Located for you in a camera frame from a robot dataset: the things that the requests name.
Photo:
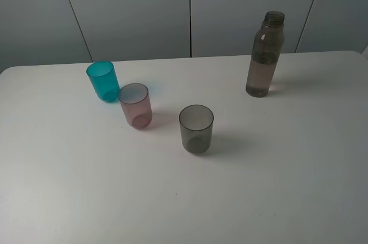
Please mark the pink translucent plastic cup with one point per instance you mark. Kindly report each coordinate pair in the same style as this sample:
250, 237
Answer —
135, 102

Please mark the smoky brown water bottle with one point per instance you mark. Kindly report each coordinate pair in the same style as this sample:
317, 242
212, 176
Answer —
266, 50

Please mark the grey translucent plastic cup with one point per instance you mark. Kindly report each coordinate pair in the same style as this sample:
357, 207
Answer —
196, 125

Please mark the teal plastic cup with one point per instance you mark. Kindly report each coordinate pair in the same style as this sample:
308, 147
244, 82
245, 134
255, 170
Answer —
103, 78

